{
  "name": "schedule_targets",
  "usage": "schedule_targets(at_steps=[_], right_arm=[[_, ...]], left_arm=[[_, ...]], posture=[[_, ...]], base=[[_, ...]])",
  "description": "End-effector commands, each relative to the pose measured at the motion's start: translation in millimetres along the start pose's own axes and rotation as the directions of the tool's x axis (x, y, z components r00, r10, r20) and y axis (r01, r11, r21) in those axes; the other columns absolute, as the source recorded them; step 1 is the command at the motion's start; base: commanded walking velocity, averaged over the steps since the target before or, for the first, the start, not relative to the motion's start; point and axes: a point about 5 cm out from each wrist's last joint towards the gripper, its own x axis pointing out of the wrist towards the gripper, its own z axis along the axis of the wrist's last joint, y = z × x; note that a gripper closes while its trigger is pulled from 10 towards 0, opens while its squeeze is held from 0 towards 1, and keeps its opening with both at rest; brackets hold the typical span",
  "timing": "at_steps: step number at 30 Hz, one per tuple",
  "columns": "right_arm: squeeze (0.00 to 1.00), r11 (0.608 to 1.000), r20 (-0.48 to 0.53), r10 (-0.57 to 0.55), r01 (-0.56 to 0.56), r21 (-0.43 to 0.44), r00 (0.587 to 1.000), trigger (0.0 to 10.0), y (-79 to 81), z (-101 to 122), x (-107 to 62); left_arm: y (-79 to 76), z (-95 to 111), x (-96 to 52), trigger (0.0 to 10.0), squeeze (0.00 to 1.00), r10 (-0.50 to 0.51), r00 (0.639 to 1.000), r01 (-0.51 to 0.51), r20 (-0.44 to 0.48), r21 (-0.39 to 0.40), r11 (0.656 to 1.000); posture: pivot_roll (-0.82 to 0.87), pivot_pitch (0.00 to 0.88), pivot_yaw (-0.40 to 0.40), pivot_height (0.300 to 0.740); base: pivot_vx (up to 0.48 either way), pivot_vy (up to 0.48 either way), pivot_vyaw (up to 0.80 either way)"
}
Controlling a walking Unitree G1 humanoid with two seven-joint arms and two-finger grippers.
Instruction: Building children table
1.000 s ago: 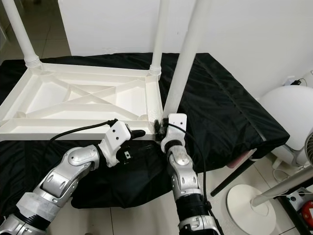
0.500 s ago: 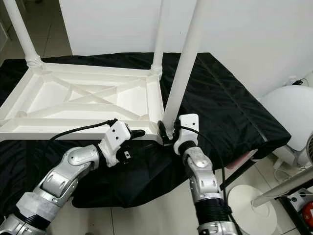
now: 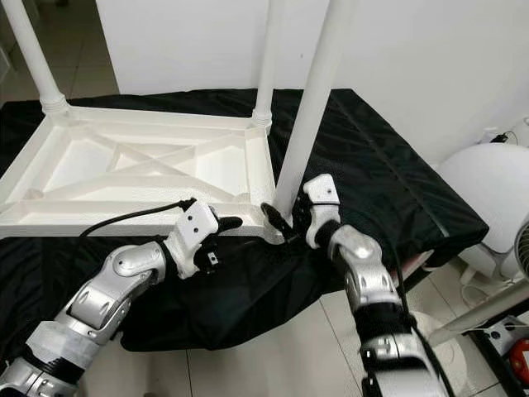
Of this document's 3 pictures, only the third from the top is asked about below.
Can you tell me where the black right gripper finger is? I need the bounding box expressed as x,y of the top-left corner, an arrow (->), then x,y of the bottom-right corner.
260,203 -> 294,239

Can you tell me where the white plastic table leg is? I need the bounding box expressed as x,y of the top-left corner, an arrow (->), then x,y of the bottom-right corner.
250,0 -> 286,127
2,0 -> 69,115
271,0 -> 356,218

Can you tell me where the white plastic table top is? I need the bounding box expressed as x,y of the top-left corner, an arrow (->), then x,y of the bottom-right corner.
0,103 -> 286,245

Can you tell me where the black table cloth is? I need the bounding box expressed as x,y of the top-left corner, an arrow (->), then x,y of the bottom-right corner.
0,87 -> 493,352

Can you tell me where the white power strip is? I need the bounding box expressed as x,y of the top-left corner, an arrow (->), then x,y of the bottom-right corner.
488,318 -> 529,352

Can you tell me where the small red object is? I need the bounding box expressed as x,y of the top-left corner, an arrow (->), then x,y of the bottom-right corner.
514,339 -> 529,373

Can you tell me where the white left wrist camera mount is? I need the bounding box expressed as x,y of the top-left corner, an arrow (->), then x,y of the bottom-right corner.
164,201 -> 220,278

